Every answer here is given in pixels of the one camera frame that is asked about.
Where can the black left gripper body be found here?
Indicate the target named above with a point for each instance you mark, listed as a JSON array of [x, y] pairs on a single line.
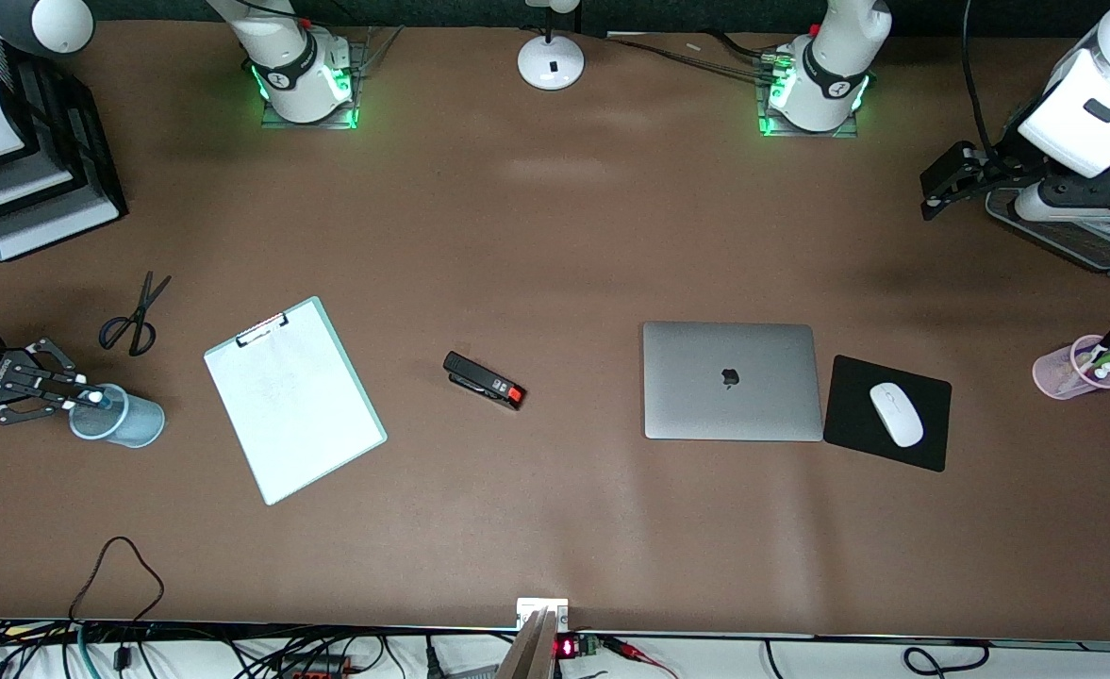
[[1000, 158]]

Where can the blue marker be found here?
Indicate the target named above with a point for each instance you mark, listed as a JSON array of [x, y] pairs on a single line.
[[94, 396]]

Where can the silver laptop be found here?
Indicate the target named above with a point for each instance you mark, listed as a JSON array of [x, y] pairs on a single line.
[[705, 396]]

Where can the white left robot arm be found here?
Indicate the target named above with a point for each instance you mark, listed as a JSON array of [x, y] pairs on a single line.
[[1101, 104]]

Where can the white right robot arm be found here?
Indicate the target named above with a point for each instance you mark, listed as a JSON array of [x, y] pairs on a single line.
[[290, 66]]

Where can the black purple marker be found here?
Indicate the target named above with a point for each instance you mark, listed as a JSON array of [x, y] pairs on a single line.
[[1109, 337]]

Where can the blue mesh pen cup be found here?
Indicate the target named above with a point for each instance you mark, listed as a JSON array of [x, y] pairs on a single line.
[[135, 424]]

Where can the black mesh desk tray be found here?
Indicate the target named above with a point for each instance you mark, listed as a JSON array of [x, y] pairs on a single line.
[[1073, 245]]

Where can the black scissors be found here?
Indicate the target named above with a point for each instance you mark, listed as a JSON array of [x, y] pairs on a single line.
[[142, 316]]

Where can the black stacked paper tray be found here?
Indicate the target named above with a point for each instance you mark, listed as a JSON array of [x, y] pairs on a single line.
[[74, 141]]

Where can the pink pen cup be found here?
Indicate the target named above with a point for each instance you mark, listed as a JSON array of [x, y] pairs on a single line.
[[1054, 372]]

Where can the white capped pen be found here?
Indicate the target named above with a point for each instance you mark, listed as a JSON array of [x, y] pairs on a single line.
[[1101, 370]]

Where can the white computer mouse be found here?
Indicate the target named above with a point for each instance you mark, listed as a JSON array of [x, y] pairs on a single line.
[[897, 415]]

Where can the black mouse pad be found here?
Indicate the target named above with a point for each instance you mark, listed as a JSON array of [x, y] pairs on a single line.
[[856, 415]]

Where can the white clipboard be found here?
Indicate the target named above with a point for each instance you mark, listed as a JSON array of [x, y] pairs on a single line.
[[300, 434]]

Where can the orange terminal block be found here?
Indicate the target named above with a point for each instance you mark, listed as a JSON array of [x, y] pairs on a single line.
[[314, 670]]

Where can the white lamp base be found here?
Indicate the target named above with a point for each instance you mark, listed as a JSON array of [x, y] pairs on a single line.
[[551, 61]]

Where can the black stapler red tip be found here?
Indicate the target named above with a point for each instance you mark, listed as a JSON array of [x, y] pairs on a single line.
[[479, 379]]

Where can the circuit board red display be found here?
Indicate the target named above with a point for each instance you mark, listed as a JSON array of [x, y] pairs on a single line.
[[566, 648]]

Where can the black left camera bracket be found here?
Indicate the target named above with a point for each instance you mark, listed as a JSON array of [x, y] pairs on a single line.
[[1097, 184]]

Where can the white post bracket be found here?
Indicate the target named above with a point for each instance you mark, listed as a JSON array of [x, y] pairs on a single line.
[[528, 605]]

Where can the grey camera post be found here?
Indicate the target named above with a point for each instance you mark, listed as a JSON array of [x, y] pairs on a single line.
[[531, 651]]

